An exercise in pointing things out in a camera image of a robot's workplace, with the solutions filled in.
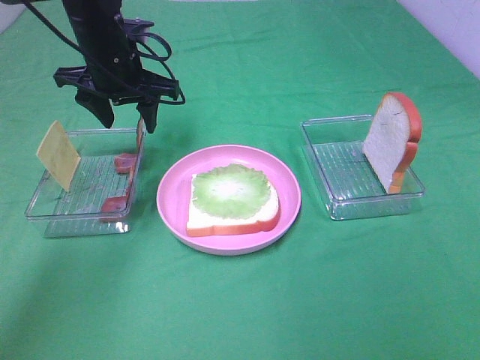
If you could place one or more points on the yellow cheese slice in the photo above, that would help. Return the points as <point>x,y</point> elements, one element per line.
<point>58,155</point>

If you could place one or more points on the clear right bread tray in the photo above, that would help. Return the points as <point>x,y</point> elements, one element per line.
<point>348,186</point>

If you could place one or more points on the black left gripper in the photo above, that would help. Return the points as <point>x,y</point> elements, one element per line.
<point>124,62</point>

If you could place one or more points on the red bacon strip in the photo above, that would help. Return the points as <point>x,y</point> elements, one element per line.
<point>118,203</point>
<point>139,135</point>

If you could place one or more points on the clear left ingredient tray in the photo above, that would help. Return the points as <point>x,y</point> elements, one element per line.
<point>58,213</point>

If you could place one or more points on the white bread slice upright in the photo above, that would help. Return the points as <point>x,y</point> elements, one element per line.
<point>393,139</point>

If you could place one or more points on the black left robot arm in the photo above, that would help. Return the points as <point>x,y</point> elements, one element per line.
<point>98,10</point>

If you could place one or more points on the pink round plate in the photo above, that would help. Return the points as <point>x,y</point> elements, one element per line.
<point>173,196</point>

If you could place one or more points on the white bread slice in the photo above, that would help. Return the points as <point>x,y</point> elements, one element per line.
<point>199,224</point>
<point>393,139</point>

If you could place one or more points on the green lettuce leaf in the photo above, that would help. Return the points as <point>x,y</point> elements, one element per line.
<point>233,192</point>

